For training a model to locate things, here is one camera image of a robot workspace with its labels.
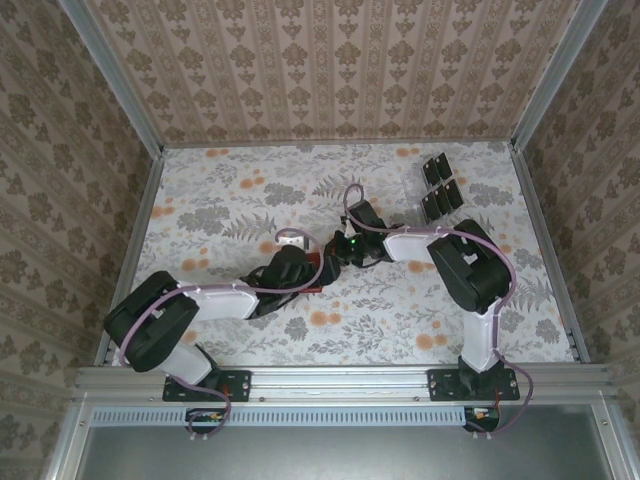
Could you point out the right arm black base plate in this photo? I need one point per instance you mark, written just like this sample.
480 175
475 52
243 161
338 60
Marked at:
440 387

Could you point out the red card holder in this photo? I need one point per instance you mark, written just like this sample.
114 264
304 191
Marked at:
315 258

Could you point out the clear acrylic card stand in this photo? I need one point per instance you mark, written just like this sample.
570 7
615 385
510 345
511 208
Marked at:
412 189

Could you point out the black connector board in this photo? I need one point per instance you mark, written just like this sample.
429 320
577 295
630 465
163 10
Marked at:
475 417
200 419

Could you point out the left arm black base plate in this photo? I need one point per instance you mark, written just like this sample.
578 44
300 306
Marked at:
237 385

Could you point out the grey metal panel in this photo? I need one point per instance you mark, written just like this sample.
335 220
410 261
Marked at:
340 455

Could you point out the aluminium table side rail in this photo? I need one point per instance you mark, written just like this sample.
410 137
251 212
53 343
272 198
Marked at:
144 205
540 215

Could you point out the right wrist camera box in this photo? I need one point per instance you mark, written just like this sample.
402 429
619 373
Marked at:
366 214

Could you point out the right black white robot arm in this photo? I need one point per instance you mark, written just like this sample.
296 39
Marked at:
415 246

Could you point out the floral patterned table cover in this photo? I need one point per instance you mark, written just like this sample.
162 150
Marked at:
350 325

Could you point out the aluminium frame post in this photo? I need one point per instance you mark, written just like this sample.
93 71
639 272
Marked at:
555 75
115 75

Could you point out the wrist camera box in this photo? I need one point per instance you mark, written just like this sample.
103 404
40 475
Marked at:
292 262
366 214

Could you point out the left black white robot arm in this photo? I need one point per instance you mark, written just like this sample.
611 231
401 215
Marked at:
225 302

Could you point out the black credit card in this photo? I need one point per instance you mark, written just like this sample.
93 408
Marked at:
441 200
429 206
443 167
430 171
453 194

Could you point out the aluminium mounting rail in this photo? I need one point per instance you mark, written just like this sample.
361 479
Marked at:
340 382

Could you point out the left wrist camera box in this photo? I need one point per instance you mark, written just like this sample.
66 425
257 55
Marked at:
292 262

